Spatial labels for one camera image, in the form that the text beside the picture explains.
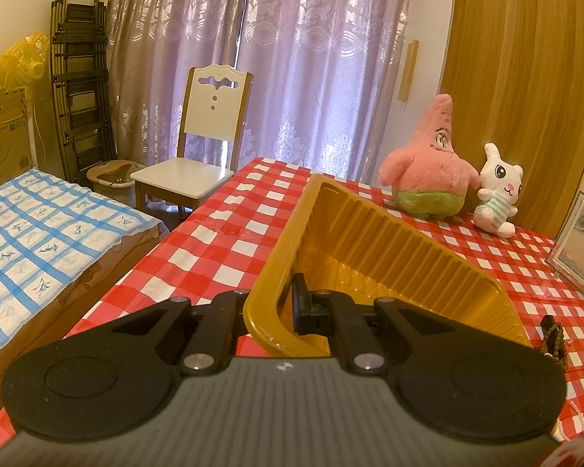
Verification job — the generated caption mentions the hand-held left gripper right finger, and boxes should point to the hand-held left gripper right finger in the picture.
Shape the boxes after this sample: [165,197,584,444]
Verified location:
[291,272,449,376]

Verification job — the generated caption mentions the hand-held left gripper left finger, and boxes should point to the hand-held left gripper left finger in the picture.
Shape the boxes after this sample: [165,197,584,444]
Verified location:
[114,289,252,376]

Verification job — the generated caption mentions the yellow plastic tray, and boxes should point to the yellow plastic tray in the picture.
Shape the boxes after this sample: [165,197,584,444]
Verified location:
[243,174,535,358]

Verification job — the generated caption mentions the wooden bead bracelet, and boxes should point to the wooden bead bracelet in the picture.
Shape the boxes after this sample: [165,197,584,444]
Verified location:
[538,315,584,368]

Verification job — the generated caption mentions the red checkered tablecloth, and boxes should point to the red checkered tablecloth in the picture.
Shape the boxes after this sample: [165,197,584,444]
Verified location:
[0,157,584,448]

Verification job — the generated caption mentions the tan plastic basin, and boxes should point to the tan plastic basin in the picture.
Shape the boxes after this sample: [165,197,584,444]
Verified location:
[86,160,144,200]

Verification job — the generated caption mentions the pink starfish plush toy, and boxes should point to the pink starfish plush toy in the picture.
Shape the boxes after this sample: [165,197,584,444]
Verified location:
[378,94,482,219]

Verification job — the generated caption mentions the blue checked bed sheet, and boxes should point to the blue checked bed sheet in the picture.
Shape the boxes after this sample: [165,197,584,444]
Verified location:
[0,169,169,365]

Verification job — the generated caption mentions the white wooden chair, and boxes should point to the white wooden chair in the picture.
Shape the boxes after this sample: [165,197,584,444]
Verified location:
[129,63,254,217]

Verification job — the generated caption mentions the white bunny plush toy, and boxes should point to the white bunny plush toy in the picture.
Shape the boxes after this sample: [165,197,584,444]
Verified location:
[473,142,525,239]

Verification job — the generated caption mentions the purple patterned curtain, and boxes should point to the purple patterned curtain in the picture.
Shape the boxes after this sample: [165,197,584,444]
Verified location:
[104,0,414,186]

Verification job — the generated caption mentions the folded dark metal rack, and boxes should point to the folded dark metal rack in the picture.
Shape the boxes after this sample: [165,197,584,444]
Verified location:
[51,0,118,190]

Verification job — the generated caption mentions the cardboard box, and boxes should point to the cardboard box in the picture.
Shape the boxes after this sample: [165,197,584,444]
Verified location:
[0,86,35,190]

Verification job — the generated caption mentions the clear framed sand picture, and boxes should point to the clear framed sand picture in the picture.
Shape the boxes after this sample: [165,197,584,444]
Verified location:
[546,191,584,305]

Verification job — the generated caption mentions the wooden door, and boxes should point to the wooden door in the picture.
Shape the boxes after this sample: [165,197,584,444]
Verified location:
[440,0,584,249]

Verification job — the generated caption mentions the yellow covered fan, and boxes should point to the yellow covered fan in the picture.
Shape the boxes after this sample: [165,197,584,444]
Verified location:
[0,32,49,93]

